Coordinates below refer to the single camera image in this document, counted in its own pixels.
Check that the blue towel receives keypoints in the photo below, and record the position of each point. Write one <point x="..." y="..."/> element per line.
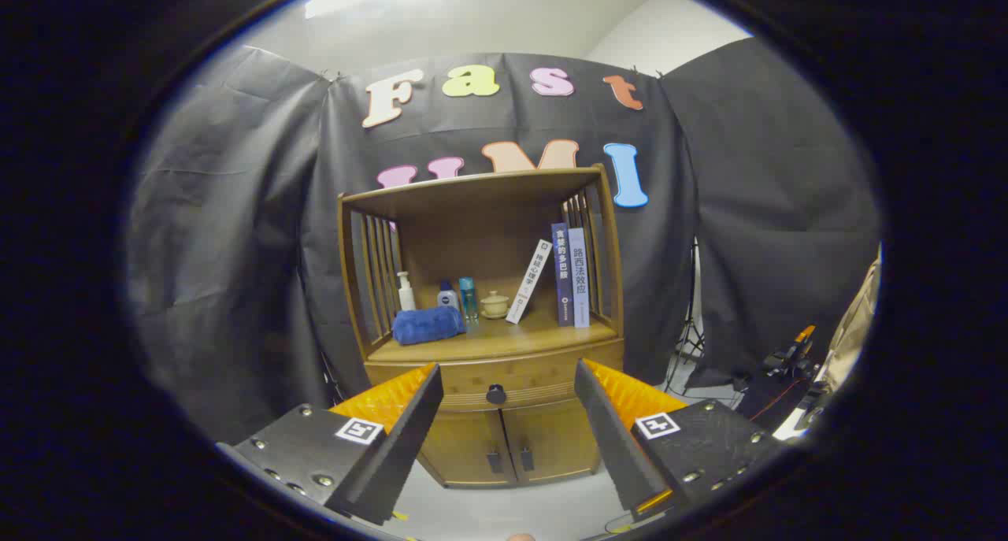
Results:
<point x="425" y="325"/>

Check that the wooden cabinet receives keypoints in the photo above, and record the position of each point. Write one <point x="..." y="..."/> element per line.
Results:
<point x="465" y="242"/>

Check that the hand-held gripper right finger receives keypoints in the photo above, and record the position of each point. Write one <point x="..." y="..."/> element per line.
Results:
<point x="614" y="446"/>

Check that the black and orange device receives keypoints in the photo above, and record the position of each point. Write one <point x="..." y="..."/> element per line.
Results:
<point x="791" y="356"/>

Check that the white book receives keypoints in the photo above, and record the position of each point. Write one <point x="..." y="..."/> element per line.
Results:
<point x="529" y="281"/>

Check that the wooden cabinet door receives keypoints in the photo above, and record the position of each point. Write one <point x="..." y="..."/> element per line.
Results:
<point x="465" y="446"/>
<point x="559" y="439"/>

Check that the wooden drawer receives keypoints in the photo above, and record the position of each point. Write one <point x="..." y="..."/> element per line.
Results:
<point x="535" y="372"/>

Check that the white bottle with blue cap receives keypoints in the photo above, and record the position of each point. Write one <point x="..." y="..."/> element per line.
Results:
<point x="448" y="298"/>

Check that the beige panel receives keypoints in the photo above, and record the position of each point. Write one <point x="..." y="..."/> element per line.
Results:
<point x="854" y="328"/>

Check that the black tripod stand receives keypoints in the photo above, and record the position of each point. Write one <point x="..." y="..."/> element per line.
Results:
<point x="692" y="324"/>

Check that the pale purple book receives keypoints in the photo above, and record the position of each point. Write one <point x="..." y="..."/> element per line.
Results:
<point x="579" y="281"/>

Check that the clear blue bottle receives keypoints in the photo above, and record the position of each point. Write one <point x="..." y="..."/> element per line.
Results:
<point x="468" y="301"/>

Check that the white pump bottle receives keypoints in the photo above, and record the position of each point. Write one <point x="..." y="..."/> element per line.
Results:
<point x="406" y="297"/>

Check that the beige lidded teacup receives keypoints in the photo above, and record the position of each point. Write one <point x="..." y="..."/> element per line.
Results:
<point x="494" y="306"/>

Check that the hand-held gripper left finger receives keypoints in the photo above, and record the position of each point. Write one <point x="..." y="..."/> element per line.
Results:
<point x="402" y="446"/>

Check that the dark blue book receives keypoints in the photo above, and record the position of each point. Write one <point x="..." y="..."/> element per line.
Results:
<point x="562" y="277"/>

